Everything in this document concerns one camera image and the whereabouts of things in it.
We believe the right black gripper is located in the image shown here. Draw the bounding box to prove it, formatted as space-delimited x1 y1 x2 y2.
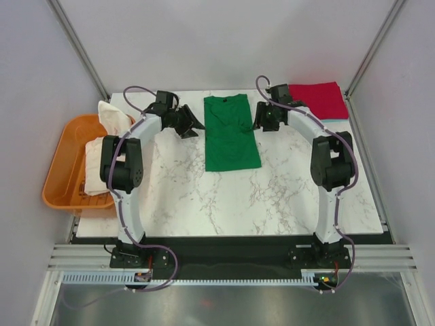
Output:
251 101 281 132

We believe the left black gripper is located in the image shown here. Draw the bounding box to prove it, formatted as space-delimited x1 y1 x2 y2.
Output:
169 105 205 141

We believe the green t shirt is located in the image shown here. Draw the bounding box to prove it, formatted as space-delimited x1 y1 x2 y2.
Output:
204 94 262 173

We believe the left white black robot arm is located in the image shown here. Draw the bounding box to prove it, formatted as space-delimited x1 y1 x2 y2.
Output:
99 90 205 267

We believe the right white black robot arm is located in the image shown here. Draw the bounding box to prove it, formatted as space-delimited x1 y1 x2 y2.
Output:
253 84 359 268

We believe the folded light blue t shirt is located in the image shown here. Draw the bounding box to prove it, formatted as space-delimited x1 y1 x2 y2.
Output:
321 119 348 124

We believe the folded red t shirt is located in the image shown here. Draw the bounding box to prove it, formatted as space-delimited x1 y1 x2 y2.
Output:
289 81 349 120

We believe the white crumpled t shirt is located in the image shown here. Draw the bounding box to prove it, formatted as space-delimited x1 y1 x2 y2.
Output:
84 101 133 196

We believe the orange plastic basket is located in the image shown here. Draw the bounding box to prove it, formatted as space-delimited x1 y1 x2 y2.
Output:
41 113 137 218

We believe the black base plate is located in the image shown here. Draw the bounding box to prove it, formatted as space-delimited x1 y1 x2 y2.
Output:
109 234 353 281

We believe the white slotted cable duct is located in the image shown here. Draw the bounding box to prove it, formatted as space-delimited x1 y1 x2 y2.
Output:
62 270 318 287

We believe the left aluminium corner post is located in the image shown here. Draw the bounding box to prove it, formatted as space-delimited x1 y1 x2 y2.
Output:
46 0 111 101

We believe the aluminium corner post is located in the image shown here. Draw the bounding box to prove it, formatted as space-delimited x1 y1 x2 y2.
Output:
344 0 407 101
46 0 111 101

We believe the right aluminium corner post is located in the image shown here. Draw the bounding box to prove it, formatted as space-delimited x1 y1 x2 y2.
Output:
344 0 407 101

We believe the aluminium frame rail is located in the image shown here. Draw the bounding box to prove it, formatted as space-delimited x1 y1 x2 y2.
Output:
48 242 417 271

